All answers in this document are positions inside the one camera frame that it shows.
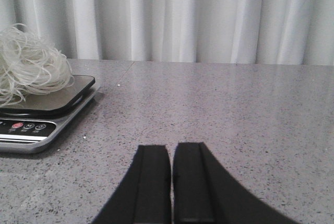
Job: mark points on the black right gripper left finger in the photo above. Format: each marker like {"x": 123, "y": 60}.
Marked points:
{"x": 143, "y": 196}

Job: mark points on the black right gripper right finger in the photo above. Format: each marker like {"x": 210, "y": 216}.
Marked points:
{"x": 204, "y": 192}

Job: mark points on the white translucent vermicelli bundle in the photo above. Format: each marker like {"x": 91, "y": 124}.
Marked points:
{"x": 30, "y": 65}

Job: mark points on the silver black kitchen scale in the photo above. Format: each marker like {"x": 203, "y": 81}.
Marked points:
{"x": 30, "y": 126}

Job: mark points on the white pleated curtain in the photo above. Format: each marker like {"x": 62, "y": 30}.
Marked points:
{"x": 214, "y": 31}

